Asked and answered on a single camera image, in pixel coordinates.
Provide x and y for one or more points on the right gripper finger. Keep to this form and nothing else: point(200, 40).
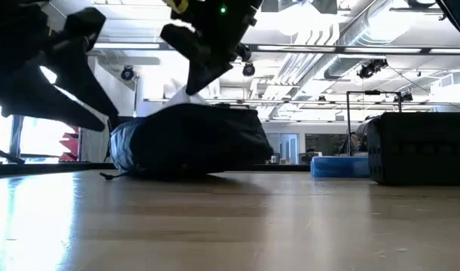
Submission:
point(188, 56)
point(214, 66)

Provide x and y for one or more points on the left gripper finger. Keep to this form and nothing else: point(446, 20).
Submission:
point(37, 94)
point(83, 67)

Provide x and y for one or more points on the navy blue backpack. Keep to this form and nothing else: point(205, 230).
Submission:
point(199, 139)

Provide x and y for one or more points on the blue first aid kit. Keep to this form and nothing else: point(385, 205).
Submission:
point(339, 167)

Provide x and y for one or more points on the black weekly pill organizer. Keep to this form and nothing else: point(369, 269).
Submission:
point(418, 150)

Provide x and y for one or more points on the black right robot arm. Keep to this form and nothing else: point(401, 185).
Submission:
point(459, 15)

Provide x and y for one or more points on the black ceiling spotlight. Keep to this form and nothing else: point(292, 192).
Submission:
point(127, 73)
point(248, 69)
point(369, 69)

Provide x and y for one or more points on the red stacked object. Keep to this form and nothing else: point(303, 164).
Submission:
point(69, 147)

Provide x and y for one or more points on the silver ventilation duct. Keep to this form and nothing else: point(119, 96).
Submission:
point(350, 37)

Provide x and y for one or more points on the black background station frame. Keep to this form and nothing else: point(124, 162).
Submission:
point(348, 124)

